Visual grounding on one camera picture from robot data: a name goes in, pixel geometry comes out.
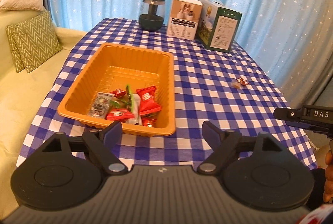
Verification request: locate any green carton box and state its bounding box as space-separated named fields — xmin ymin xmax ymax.
xmin=196 ymin=0 xmax=242 ymax=52

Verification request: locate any blue white checkered tablecloth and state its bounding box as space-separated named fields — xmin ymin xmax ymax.
xmin=17 ymin=18 xmax=317 ymax=169

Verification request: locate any red white twisted candy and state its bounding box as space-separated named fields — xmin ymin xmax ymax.
xmin=236 ymin=78 xmax=249 ymax=86

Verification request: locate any small red candy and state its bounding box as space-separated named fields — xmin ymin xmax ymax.
xmin=110 ymin=89 xmax=126 ymax=99

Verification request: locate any white beige product box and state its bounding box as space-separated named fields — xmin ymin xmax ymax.
xmin=166 ymin=0 xmax=203 ymax=40

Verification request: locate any clear wrapped amber candy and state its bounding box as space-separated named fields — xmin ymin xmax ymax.
xmin=230 ymin=80 xmax=243 ymax=89

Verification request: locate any green brown candy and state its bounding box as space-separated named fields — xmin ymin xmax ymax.
xmin=110 ymin=84 xmax=132 ymax=112

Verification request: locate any red snack packet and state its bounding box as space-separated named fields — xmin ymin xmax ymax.
xmin=106 ymin=108 xmax=134 ymax=121
xmin=141 ymin=116 xmax=156 ymax=127

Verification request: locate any pale yellow sofa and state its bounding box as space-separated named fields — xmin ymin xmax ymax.
xmin=0 ymin=11 xmax=86 ymax=218

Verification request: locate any orange plastic tray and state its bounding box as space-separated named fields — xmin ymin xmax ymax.
xmin=57 ymin=43 xmax=175 ymax=137

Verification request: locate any grey side curtain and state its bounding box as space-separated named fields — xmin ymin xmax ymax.
xmin=285 ymin=54 xmax=332 ymax=108

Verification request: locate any green zigzag cushion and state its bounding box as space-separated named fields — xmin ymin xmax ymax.
xmin=6 ymin=11 xmax=63 ymax=73

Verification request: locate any dark glass jar lamp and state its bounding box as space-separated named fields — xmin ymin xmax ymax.
xmin=138 ymin=0 xmax=165 ymax=31

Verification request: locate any red pillow candy packet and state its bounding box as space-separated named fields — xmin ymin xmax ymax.
xmin=136 ymin=85 xmax=162 ymax=116

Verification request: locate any clear mixed nuts packet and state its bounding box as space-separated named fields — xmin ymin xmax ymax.
xmin=87 ymin=92 xmax=115 ymax=119

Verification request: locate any right hand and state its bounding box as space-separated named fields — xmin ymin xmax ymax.
xmin=323 ymin=150 xmax=333 ymax=203

